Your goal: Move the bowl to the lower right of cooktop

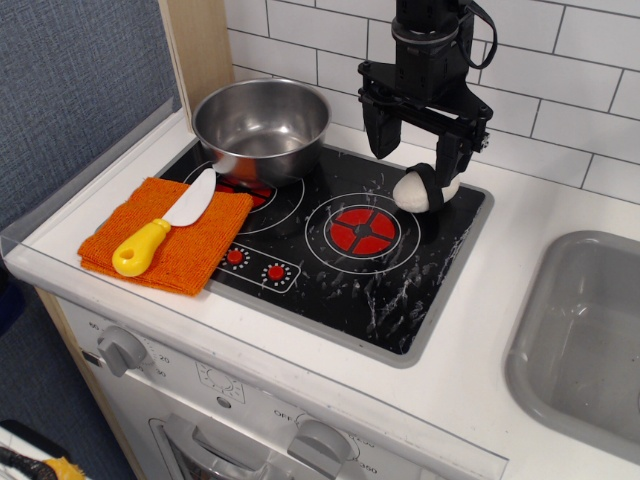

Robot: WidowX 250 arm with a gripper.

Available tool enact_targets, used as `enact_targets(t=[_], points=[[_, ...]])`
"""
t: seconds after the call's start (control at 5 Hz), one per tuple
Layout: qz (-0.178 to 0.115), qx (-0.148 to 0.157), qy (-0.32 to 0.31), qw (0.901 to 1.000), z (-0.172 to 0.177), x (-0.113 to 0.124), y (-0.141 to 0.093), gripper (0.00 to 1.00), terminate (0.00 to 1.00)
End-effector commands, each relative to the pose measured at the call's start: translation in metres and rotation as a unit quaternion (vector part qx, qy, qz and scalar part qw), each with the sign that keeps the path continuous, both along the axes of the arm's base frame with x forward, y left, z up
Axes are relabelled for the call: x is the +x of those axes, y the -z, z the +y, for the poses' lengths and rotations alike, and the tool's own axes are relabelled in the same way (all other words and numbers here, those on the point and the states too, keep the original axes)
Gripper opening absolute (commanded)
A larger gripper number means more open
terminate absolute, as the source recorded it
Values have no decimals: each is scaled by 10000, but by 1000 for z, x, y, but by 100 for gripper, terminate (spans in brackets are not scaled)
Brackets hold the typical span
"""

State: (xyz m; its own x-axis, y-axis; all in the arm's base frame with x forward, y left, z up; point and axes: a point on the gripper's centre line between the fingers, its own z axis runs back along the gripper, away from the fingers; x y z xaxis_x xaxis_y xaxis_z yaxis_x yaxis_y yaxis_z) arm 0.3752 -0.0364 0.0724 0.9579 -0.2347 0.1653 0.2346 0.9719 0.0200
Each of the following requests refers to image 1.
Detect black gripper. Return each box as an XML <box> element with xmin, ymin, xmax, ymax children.
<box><xmin>358</xmin><ymin>17</ymin><xmax>493</xmax><ymax>188</ymax></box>

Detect stainless steel bowl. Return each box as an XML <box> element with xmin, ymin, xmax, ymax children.
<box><xmin>192</xmin><ymin>78</ymin><xmax>331</xmax><ymax>188</ymax></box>

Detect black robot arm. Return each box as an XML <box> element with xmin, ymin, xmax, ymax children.
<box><xmin>358</xmin><ymin>1</ymin><xmax>498</xmax><ymax>187</ymax></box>

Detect black toy cooktop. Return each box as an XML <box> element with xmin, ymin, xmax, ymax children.
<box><xmin>155</xmin><ymin>142</ymin><xmax>496</xmax><ymax>370</ymax></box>

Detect white plush rice ball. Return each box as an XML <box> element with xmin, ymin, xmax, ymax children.
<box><xmin>392</xmin><ymin>163</ymin><xmax>460</xmax><ymax>213</ymax></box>

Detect orange folded cloth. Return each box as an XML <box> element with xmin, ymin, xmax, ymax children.
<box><xmin>78</xmin><ymin>178</ymin><xmax>253</xmax><ymax>296</ymax></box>

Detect grey sink basin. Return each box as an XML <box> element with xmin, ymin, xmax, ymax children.
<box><xmin>505</xmin><ymin>231</ymin><xmax>639</xmax><ymax>463</ymax></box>

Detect grey right oven knob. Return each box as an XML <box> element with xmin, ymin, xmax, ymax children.
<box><xmin>287</xmin><ymin>420</ymin><xmax>352</xmax><ymax>479</ymax></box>

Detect grey oven knob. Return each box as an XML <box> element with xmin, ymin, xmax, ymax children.
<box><xmin>97</xmin><ymin>326</ymin><xmax>147</xmax><ymax>377</ymax></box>
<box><xmin>287</xmin><ymin>420</ymin><xmax>352</xmax><ymax>479</ymax></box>

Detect white toy oven front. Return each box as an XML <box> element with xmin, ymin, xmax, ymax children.
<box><xmin>60</xmin><ymin>300</ymin><xmax>507</xmax><ymax>479</ymax></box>

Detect grey left oven knob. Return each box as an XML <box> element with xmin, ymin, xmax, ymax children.
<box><xmin>97</xmin><ymin>326</ymin><xmax>147</xmax><ymax>377</ymax></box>

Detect yellow black object on floor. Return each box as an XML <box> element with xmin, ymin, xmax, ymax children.
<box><xmin>1</xmin><ymin>447</ymin><xmax>86</xmax><ymax>480</ymax></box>

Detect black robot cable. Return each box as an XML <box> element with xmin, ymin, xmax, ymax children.
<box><xmin>457</xmin><ymin>0</ymin><xmax>499</xmax><ymax>71</ymax></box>

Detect light wooden side post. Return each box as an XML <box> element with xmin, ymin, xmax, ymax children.
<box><xmin>158</xmin><ymin>0</ymin><xmax>235</xmax><ymax>128</ymax></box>

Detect yellow handled toy knife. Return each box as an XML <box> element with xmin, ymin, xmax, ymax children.
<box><xmin>112</xmin><ymin>168</ymin><xmax>217</xmax><ymax>277</ymax></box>

